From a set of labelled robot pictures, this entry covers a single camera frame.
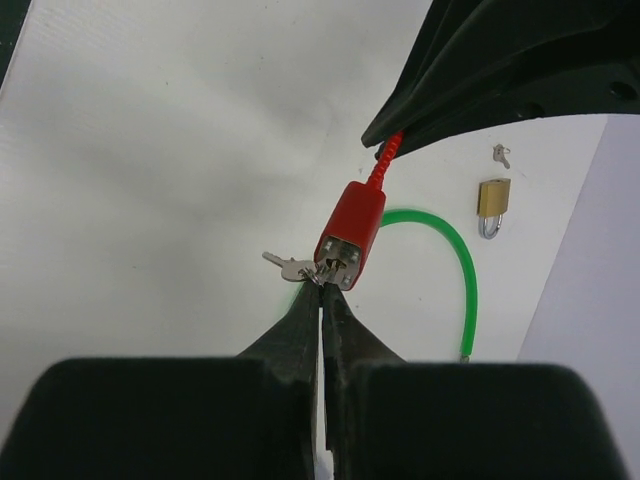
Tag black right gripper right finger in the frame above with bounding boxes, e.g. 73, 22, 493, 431
322, 286, 628, 479

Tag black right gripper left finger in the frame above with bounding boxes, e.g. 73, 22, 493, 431
1, 283, 320, 479

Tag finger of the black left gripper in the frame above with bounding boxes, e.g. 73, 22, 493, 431
398, 64, 639, 155
361, 0, 639, 147

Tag keys of large padlock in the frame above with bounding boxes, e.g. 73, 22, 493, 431
492, 144, 511, 170

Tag keys of red lock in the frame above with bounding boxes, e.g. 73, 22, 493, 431
262, 252, 331, 285

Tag large brass padlock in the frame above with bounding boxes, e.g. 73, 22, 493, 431
477, 178, 511, 240

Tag red cable lock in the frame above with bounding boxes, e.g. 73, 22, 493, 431
313, 132, 404, 291

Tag green cable lock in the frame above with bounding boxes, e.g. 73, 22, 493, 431
282, 207, 480, 362

